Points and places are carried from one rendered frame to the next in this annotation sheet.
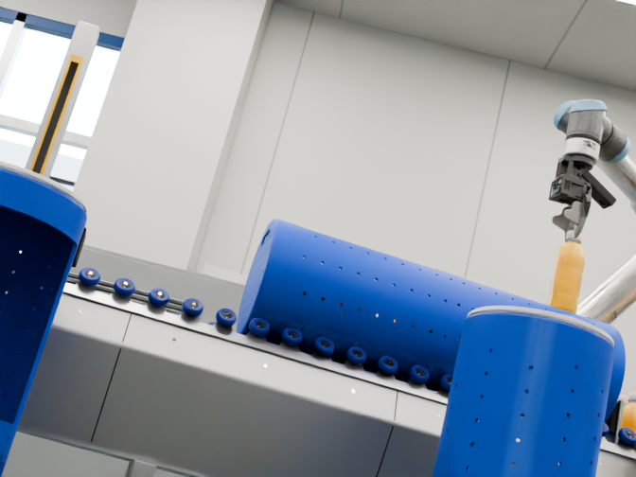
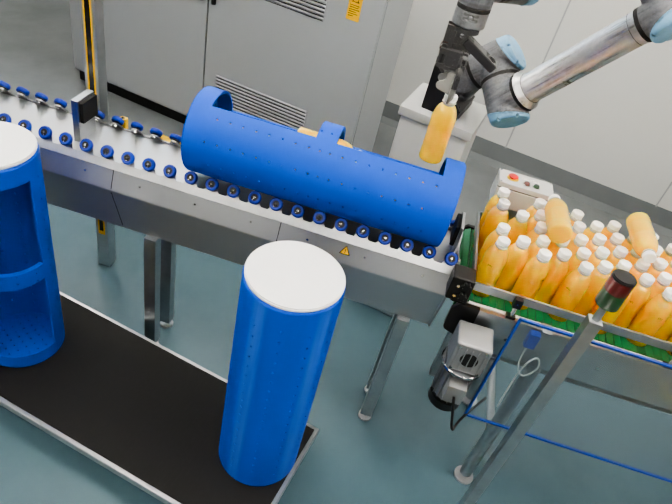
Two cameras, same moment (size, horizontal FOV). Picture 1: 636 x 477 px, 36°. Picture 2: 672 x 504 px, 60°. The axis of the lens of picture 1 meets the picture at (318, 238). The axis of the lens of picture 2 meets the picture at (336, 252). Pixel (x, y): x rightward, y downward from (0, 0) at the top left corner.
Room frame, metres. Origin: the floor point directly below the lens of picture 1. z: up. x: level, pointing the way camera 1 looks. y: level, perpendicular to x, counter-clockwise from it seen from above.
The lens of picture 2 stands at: (0.71, -0.84, 2.09)
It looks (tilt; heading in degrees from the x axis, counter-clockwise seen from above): 39 degrees down; 15
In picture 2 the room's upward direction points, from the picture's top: 15 degrees clockwise
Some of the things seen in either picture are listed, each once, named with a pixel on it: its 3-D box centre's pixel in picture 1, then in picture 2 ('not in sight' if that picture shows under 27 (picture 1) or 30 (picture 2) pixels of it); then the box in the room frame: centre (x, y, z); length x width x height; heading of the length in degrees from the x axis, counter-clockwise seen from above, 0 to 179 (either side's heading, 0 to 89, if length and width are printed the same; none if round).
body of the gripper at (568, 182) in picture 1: (573, 182); (457, 47); (2.34, -0.60, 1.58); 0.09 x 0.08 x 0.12; 100
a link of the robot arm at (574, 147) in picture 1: (581, 153); (469, 18); (2.34, -0.60, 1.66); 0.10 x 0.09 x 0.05; 10
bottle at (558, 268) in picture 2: not in sight; (549, 278); (2.33, -1.12, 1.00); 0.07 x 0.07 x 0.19
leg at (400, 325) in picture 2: not in sight; (382, 370); (2.29, -0.74, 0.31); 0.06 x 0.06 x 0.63; 10
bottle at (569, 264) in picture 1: (567, 275); (439, 130); (2.35, -0.63, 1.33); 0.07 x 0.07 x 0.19
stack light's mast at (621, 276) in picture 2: not in sight; (609, 298); (2.09, -1.23, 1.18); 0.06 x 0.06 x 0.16
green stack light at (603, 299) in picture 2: not in sight; (610, 297); (2.09, -1.23, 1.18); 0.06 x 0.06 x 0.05
